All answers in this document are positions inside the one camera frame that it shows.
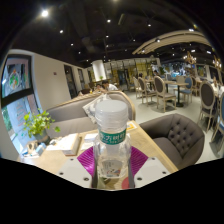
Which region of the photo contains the yellow card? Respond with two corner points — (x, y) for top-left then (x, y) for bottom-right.
(126, 120), (138, 132)

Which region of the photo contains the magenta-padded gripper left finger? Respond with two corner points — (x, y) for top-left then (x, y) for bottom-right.
(57, 146), (98, 190)

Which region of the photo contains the grey tufted armchair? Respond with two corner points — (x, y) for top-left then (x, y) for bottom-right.
(138, 113), (206, 171)

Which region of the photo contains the small blue white box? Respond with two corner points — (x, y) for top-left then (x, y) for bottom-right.
(34, 143), (47, 156)

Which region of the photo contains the group of ceiling spotlights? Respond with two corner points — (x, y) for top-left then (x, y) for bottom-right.
(39, 0), (201, 51)

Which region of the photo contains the grey curved sofa bench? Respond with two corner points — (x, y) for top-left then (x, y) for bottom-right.
(45, 90), (137, 140)

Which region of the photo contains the flat round red coaster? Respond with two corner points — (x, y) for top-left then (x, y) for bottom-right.
(121, 177), (131, 190)

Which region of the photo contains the person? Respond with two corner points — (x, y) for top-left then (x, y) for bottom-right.
(101, 79), (120, 92)
(94, 84), (105, 94)

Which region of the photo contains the colourful wall poster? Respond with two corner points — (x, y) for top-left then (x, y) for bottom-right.
(6, 67), (25, 94)

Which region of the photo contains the clear plastic water bottle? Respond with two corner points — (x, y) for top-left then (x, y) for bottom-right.
(92, 99), (132, 190)

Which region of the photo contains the group of dining chairs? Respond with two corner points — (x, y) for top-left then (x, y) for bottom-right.
(132, 74), (224, 158)

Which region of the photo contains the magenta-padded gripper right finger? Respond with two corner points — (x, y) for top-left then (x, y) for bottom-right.
(127, 146), (172, 189)

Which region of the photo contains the curved wooden ceiling canopy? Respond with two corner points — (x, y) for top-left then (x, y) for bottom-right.
(132, 29), (213, 56)

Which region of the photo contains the green potted plant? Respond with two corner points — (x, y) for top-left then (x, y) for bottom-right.
(22, 109), (62, 145)

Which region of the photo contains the white round column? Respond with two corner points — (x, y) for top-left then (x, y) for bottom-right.
(91, 59), (108, 83)

